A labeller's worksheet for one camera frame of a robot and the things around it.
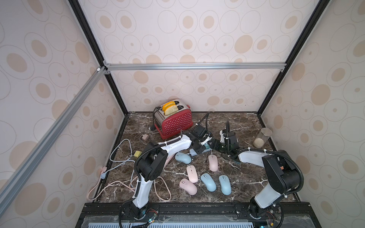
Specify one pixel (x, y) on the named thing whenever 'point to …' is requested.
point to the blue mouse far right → (225, 185)
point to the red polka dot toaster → (172, 117)
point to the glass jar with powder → (262, 137)
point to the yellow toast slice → (169, 108)
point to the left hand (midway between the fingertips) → (205, 147)
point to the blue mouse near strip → (183, 157)
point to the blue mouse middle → (206, 179)
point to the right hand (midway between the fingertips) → (209, 146)
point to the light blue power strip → (207, 148)
